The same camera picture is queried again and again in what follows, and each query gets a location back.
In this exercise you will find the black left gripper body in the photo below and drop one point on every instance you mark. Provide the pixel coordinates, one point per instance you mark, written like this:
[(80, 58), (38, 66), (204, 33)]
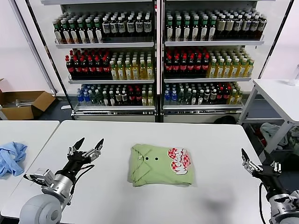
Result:
[(74, 163)]

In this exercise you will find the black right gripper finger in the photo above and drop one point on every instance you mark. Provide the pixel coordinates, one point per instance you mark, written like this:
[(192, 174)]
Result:
[(276, 166), (250, 165)]

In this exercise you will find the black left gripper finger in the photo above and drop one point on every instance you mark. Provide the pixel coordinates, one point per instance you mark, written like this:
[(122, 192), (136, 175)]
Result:
[(95, 151), (76, 147)]

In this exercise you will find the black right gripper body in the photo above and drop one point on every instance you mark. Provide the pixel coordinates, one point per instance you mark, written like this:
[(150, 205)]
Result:
[(272, 179)]

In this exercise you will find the light green polo shirt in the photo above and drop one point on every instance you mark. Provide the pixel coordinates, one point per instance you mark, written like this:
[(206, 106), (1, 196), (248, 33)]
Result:
[(158, 172)]

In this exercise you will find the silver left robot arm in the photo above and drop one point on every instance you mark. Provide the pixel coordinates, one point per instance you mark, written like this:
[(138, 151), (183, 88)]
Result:
[(37, 210)]

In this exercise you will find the dark grey storage crate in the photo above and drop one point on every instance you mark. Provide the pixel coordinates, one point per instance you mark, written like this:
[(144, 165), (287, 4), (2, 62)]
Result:
[(283, 152)]

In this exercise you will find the crumpled red garment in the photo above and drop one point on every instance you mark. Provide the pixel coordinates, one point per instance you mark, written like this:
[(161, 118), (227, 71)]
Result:
[(261, 140)]

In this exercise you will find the crumpled grey green garment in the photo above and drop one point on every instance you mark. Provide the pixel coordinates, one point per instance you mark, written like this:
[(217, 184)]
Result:
[(294, 138)]

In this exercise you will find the small white paper scrap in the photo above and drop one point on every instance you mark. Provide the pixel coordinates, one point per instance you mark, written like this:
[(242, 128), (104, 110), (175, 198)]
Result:
[(65, 107)]

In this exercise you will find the small blue water bottle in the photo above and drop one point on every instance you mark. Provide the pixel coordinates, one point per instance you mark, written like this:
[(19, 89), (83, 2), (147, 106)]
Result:
[(87, 97), (167, 97), (174, 97), (81, 96)]

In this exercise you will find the small green tinted water bottle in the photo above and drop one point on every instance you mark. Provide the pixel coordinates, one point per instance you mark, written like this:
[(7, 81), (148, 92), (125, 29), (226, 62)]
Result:
[(181, 97), (99, 98), (188, 97), (93, 97)]

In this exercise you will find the black bag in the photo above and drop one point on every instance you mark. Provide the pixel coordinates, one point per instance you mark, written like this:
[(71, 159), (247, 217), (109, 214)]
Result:
[(224, 119)]

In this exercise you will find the small dark bottle white label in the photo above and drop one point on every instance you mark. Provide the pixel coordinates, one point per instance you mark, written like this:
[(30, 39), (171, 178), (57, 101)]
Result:
[(194, 97), (201, 97), (112, 99), (106, 99)]

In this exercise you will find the small tea bottle tan label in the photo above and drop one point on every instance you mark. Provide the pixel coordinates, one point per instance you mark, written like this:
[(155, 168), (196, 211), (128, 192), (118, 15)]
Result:
[(213, 97), (207, 97), (118, 99), (125, 99)]

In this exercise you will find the crumpled light blue garment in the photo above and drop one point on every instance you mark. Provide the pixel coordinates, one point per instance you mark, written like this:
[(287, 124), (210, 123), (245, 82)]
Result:
[(11, 158)]

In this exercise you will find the small cola bottle red cap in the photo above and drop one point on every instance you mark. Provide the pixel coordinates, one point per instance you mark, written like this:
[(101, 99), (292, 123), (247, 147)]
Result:
[(138, 98), (131, 98), (226, 96), (220, 96)]

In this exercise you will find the open brown cardboard box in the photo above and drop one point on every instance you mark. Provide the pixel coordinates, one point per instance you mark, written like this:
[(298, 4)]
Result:
[(18, 113)]

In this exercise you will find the small yellow drink bottle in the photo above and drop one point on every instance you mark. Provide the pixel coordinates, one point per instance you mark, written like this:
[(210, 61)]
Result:
[(233, 97), (144, 99), (239, 96), (150, 99)]

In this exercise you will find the white side table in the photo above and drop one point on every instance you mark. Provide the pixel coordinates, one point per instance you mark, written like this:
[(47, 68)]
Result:
[(275, 93)]

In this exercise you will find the grey metal rods bundle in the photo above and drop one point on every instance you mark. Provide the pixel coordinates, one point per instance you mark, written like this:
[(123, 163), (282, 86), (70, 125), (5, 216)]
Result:
[(17, 103)]

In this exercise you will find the yellow drink bottle white cap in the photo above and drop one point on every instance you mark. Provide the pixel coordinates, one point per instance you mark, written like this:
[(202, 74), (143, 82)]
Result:
[(220, 70), (250, 69), (243, 69), (213, 70), (143, 71), (150, 71), (128, 72), (235, 70), (113, 72), (135, 72), (228, 70), (120, 72)]

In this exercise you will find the translucent white container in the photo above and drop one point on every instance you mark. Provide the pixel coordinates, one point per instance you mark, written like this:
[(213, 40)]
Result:
[(294, 80)]

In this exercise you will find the white metal display shelf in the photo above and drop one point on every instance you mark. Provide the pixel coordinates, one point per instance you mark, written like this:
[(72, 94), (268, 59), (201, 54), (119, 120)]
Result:
[(210, 43), (105, 44)]

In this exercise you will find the dark bottle green cap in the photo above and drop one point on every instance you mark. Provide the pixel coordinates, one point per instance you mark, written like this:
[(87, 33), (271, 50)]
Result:
[(178, 32), (74, 33), (169, 32), (196, 32), (58, 33), (66, 33), (98, 33), (187, 32), (213, 31), (204, 32), (90, 33), (82, 33)]

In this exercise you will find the dark label bottle white cap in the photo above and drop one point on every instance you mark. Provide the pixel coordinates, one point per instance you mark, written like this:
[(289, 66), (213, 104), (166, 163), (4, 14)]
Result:
[(147, 27), (138, 27), (254, 24), (121, 28), (130, 27), (106, 28), (246, 25), (113, 28), (238, 25), (262, 24)]

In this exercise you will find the tan label bottle white cap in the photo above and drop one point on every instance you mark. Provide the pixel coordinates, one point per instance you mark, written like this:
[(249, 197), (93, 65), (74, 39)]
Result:
[(221, 26), (229, 26)]

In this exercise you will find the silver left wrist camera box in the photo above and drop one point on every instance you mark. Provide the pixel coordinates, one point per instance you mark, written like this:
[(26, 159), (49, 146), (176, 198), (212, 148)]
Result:
[(45, 176)]

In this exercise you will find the black diagonal frame pole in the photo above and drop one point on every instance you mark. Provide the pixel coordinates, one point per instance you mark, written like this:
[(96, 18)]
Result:
[(279, 35), (55, 70)]

